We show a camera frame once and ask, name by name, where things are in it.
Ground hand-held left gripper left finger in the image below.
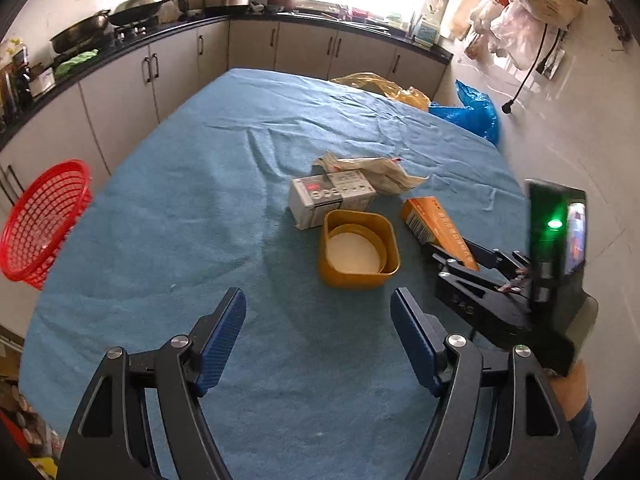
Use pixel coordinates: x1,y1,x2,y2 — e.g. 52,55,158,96
56,287,247,480

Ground cluster of sauce bottles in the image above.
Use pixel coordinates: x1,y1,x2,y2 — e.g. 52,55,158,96
0,37,33,121

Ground orange cardboard box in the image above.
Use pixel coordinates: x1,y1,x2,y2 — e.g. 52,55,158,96
401,196,482,272

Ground black power cable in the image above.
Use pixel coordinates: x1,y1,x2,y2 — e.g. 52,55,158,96
502,22,566,116

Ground hanging white plastic bags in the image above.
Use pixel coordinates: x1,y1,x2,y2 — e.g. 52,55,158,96
462,0,546,71

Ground white plastic wrapper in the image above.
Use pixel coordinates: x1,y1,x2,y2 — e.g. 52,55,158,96
313,152,431,196

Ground red plastic basket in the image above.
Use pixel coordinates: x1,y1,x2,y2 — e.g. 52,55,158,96
0,159,94,291

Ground blue tablecloth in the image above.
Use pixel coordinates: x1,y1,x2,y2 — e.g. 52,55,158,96
17,67,533,480

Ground green cloth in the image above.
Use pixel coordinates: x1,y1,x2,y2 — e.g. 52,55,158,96
54,50,100,80

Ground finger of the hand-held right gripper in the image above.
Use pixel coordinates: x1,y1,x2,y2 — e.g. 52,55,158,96
462,239,532,282
421,241,482,274

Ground yellow square container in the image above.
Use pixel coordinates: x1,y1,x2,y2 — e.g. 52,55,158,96
318,210,402,289

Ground black gas stove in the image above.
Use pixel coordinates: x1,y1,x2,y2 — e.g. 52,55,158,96
112,15,161,41

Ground small cardboard box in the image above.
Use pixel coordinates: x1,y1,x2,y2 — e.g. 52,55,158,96
29,63,56,98

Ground grey lower cabinets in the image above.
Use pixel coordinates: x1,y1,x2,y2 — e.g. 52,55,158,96
0,17,451,321

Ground person's right forearm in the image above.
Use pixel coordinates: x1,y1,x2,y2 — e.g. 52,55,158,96
550,360,598,466

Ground yellow plastic bag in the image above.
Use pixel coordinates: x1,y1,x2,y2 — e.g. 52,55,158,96
330,72,431,112

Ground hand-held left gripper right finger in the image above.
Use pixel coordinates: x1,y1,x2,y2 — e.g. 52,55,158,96
390,287,586,480

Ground hanging cutting board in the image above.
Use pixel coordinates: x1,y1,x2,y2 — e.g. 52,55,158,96
450,0,488,43

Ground blue plastic bag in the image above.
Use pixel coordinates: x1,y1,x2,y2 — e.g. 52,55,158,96
429,79,501,147

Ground dark frying pan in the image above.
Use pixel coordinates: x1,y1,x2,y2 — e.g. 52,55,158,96
49,9,112,55

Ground black countertop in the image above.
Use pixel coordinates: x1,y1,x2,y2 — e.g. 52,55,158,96
0,7,453,153

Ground wall socket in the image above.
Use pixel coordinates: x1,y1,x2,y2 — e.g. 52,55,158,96
542,45,568,78

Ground blue and white jug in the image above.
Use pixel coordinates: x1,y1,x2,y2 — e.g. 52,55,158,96
414,7,443,48

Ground pile of household clutter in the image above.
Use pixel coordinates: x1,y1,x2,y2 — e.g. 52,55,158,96
0,325,68,480

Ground wok with lid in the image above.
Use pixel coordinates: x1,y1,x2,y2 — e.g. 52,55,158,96
107,0,190,27

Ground grey and white box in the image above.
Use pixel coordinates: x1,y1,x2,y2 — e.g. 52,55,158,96
289,170,377,232

